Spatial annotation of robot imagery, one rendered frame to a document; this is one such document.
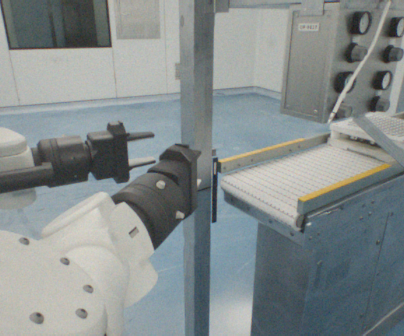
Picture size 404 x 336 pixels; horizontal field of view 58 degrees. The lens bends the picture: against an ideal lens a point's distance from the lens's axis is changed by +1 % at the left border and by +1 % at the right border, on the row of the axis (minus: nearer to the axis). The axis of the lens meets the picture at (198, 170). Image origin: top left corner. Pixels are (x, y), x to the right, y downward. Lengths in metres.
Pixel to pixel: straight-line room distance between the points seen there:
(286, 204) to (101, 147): 0.43
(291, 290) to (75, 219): 0.85
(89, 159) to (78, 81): 5.14
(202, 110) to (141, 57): 5.10
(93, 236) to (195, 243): 0.72
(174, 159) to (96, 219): 0.23
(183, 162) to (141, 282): 0.20
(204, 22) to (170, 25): 5.24
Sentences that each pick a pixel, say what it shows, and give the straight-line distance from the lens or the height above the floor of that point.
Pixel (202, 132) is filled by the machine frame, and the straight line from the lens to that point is 0.90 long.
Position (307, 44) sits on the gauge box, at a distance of 0.70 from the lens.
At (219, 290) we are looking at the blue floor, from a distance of 1.88.
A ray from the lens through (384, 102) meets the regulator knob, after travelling 0.80.
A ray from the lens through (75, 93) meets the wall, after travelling 5.82.
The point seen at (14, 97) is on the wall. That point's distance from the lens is 5.79.
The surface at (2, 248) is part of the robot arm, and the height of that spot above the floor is 1.14.
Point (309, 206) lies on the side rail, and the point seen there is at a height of 0.87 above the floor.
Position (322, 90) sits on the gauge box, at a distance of 0.68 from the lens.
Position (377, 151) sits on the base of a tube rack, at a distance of 1.19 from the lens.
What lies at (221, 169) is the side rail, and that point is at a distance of 0.96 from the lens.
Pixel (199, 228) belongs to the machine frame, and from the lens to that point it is 1.02.
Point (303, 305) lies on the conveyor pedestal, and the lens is 1.10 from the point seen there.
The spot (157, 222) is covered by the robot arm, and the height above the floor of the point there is 1.01.
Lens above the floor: 1.23
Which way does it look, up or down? 23 degrees down
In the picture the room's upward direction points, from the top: straight up
